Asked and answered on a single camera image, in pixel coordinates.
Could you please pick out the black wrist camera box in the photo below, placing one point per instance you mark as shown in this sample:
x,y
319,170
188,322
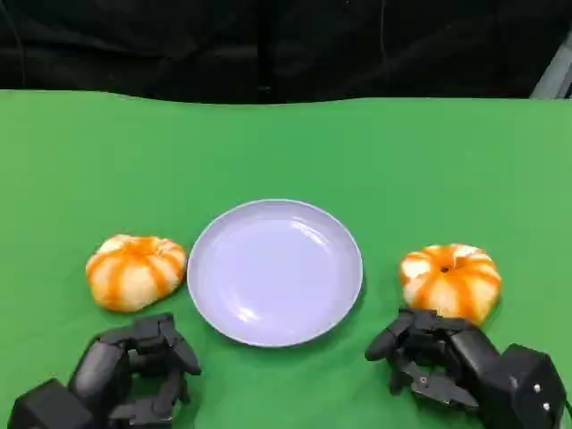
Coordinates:
x,y
536,384
44,406

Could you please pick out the orange and white bread roll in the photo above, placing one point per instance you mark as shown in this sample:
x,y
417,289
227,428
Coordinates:
x,y
134,272
451,281

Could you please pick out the lilac plate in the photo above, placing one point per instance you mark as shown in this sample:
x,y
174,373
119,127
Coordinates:
x,y
275,272

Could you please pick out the black backdrop curtain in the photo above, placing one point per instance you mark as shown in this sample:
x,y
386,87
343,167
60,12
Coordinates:
x,y
268,44

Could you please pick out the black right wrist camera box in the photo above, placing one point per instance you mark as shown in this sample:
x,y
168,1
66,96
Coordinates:
x,y
536,384

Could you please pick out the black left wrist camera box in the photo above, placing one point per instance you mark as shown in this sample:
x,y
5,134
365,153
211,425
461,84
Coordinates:
x,y
44,406

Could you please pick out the green table cloth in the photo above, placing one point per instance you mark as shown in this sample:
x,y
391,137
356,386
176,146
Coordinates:
x,y
286,152

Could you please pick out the grey metal frame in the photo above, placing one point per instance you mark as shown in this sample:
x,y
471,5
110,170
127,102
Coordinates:
x,y
556,73

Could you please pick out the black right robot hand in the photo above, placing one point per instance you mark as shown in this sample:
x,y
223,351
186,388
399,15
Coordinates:
x,y
473,357

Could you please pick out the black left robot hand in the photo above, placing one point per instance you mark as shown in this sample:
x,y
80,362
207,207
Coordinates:
x,y
100,362

